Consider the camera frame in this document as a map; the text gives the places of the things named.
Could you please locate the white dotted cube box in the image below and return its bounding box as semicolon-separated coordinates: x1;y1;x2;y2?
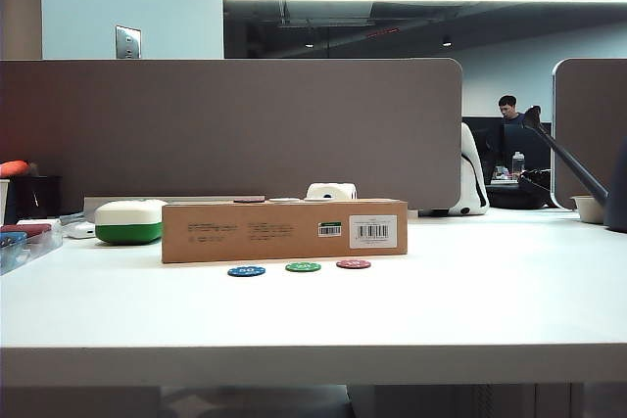
306;182;359;203

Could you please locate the blue poker chip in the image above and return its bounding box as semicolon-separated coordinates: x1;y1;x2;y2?
226;264;266;278

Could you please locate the brown cardboard rectangular box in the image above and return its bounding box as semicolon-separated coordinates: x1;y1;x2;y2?
162;199;410;264

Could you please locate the white and green soap box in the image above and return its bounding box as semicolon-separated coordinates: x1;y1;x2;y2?
94;199;169;246

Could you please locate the clear plastic chip case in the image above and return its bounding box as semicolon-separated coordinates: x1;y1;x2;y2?
0;219;65;276

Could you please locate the red chip stack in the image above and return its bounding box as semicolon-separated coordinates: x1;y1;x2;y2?
0;223;53;239

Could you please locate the blue chip stack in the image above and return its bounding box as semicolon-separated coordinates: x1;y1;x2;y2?
0;231;28;251

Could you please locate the wide grey desk partition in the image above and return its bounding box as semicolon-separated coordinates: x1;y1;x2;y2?
0;58;464;214

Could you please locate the white and black robot figure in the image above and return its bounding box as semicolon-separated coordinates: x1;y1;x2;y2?
418;122;490;217

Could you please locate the black computer monitor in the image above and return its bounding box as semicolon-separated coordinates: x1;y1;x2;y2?
503;122;553;180
462;116;505;180

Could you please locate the person in dark shirt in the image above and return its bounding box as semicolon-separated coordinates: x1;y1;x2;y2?
497;94;528;126

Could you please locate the black bag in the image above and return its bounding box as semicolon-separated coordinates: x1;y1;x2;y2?
487;168;557;210

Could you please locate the small white case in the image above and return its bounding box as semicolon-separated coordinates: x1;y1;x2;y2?
66;220;97;240

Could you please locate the dark grey watering can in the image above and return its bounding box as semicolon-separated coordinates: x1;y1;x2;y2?
521;105;627;233

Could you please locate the black pen holder cup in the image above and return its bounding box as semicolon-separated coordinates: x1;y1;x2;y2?
9;174;64;220

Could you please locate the white paper bowl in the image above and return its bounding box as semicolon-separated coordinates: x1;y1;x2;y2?
570;194;609;224

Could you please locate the narrow grey desk partition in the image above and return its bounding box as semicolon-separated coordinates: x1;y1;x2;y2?
552;58;627;211

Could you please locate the orange soft object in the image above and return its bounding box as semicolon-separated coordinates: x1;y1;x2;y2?
0;160;31;178

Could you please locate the white paper cup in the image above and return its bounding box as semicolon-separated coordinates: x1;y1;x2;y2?
0;177;12;226

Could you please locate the metal wall switch plate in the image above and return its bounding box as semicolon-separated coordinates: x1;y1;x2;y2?
115;24;142;61

